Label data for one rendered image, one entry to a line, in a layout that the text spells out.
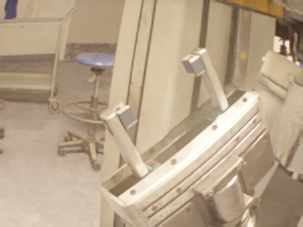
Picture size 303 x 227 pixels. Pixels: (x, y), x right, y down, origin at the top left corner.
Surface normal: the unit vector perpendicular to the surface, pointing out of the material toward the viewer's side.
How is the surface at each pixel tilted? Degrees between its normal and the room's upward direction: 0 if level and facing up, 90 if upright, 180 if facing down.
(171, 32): 90
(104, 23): 90
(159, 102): 90
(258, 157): 85
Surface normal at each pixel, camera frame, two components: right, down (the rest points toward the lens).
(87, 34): 0.40, 0.30
